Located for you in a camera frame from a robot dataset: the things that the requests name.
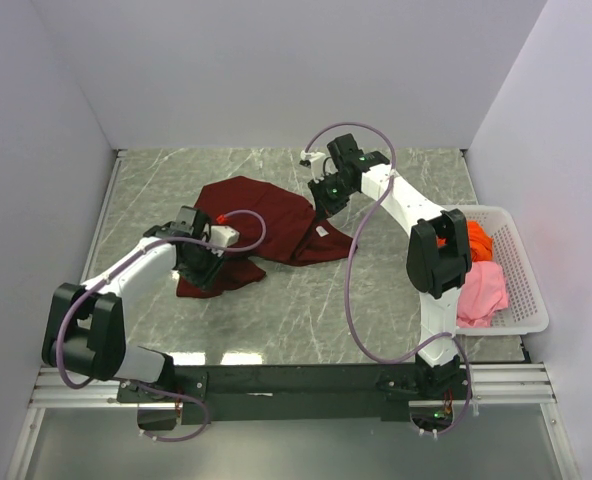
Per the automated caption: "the orange t shirt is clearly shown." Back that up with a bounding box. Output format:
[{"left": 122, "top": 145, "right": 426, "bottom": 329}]
[{"left": 467, "top": 221, "right": 493, "bottom": 262}]

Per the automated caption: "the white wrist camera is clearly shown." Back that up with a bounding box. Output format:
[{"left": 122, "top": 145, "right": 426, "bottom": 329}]
[
  {"left": 209, "top": 225, "right": 240, "bottom": 248},
  {"left": 299, "top": 150, "right": 336, "bottom": 182}
]

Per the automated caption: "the black base beam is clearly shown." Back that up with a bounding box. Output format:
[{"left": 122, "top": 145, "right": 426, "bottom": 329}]
[{"left": 117, "top": 361, "right": 471, "bottom": 425}]

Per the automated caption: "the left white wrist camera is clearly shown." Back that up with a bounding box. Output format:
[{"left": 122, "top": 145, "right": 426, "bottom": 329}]
[{"left": 209, "top": 225, "right": 240, "bottom": 248}]

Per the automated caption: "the white plastic basket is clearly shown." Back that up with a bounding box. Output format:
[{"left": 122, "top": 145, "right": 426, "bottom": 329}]
[{"left": 448, "top": 205, "right": 549, "bottom": 336}]

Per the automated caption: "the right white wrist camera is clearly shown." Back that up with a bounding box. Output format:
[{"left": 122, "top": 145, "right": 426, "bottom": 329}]
[{"left": 299, "top": 150, "right": 336, "bottom": 182}]

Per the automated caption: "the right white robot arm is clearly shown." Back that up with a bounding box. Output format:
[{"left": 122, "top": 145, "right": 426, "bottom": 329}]
[{"left": 300, "top": 134, "right": 472, "bottom": 399}]

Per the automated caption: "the aluminium rail frame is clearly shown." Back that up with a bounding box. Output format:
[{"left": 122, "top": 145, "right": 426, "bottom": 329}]
[{"left": 29, "top": 365, "right": 177, "bottom": 410}]

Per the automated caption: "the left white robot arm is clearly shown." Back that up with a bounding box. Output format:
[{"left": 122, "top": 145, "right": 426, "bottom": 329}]
[{"left": 41, "top": 206, "right": 239, "bottom": 402}]

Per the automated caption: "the pink t shirt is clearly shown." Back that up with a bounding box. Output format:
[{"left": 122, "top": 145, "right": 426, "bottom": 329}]
[{"left": 457, "top": 261, "right": 509, "bottom": 328}]

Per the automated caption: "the dark red t shirt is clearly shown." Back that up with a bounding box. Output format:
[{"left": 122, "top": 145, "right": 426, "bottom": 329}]
[{"left": 176, "top": 176, "right": 352, "bottom": 299}]

